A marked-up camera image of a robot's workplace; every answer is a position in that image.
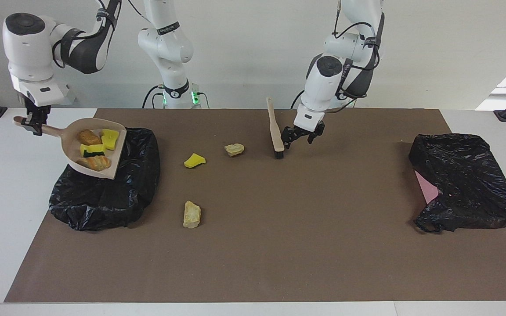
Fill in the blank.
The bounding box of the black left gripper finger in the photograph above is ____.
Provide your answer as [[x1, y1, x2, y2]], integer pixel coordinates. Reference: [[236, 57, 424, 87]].
[[307, 122, 326, 144], [281, 126, 300, 150]]

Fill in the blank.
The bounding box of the beige brush with black bristles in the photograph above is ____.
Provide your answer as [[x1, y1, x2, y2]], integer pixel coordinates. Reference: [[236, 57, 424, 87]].
[[266, 97, 285, 159]]

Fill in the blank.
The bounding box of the beige plastic dustpan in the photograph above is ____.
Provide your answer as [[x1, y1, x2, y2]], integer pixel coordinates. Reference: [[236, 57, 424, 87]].
[[14, 116, 127, 180]]

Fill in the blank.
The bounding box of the brown sponge lump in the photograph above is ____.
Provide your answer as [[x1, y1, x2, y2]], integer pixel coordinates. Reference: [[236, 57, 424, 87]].
[[77, 129, 103, 146]]

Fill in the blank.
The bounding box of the notched yellow sponge piece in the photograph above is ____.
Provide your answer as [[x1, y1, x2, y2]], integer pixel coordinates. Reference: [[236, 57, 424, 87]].
[[80, 144, 106, 158]]

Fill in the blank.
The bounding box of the orange tinted beige sponge piece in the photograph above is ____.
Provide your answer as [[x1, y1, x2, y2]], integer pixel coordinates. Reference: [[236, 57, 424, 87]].
[[76, 155, 112, 172]]

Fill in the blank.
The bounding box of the yellow sponge chunk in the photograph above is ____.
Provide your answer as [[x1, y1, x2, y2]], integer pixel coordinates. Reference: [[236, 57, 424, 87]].
[[101, 129, 120, 151]]

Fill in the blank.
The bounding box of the yellow sponge wedge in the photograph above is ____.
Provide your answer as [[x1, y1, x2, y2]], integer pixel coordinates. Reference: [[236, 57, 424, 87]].
[[184, 153, 206, 169]]

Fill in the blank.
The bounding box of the long beige sponge piece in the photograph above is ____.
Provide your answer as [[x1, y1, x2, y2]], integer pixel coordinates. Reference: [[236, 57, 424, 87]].
[[183, 201, 202, 229]]

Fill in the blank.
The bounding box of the black bag lined bin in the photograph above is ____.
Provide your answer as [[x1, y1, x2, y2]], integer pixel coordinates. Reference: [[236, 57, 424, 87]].
[[49, 127, 161, 232]]

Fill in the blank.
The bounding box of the pink plastic bin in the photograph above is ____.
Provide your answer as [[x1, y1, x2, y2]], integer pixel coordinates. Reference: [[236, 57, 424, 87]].
[[414, 170, 440, 205]]

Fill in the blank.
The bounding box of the brown table mat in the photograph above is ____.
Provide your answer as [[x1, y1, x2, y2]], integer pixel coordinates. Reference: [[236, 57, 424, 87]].
[[4, 108, 506, 303]]

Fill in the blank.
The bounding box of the black left base cable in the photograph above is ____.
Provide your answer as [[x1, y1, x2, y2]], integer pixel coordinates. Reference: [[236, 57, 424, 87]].
[[291, 89, 307, 109]]

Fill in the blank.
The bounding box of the black base cable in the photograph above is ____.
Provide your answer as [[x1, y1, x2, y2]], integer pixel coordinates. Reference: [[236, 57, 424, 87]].
[[142, 85, 164, 109], [291, 89, 307, 109]]

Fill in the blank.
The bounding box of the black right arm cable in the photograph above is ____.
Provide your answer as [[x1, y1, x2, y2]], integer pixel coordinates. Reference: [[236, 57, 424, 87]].
[[51, 0, 148, 71]]

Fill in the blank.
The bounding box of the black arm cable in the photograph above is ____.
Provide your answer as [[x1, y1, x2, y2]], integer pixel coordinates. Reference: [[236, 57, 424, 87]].
[[51, 0, 148, 71], [325, 0, 381, 114]]

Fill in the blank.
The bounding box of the black right base cable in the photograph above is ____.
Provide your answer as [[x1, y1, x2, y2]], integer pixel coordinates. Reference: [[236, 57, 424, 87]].
[[142, 85, 164, 109]]

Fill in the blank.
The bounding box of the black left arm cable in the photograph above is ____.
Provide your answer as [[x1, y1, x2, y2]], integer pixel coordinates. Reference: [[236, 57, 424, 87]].
[[325, 0, 381, 114]]

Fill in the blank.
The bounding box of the black bag with loop handle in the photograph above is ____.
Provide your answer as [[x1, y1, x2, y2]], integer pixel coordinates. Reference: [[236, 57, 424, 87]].
[[408, 133, 506, 233]]

